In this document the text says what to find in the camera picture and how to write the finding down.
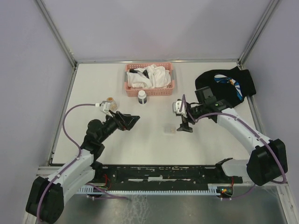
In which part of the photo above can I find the pink plastic basket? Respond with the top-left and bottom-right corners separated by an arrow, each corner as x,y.
124,62 -> 175,97

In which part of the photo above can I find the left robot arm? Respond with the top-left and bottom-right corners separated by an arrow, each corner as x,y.
25,111 -> 140,224

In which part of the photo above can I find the white cable duct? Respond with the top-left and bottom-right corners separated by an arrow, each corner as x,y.
78,181 -> 220,196

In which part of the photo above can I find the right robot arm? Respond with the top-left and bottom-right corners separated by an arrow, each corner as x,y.
172,87 -> 288,186

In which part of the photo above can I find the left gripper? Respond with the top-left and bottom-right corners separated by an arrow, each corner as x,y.
98,110 -> 140,143

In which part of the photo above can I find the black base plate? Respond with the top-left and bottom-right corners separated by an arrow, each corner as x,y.
91,165 -> 243,187

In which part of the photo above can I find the white cloth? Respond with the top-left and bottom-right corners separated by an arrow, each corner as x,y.
127,64 -> 171,89

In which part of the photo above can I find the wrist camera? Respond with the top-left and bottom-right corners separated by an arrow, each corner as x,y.
95,101 -> 112,117
172,100 -> 187,117

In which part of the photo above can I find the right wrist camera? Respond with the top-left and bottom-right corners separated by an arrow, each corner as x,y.
172,100 -> 187,117

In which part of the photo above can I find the black garment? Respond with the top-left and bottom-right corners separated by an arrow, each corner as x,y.
195,67 -> 256,107

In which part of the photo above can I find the white capped pill bottle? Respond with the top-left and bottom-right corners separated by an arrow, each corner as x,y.
137,90 -> 147,105

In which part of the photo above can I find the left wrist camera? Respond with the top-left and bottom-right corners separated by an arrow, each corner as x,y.
95,101 -> 112,117

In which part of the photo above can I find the clear pill bottle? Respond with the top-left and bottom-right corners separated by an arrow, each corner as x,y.
107,97 -> 118,112

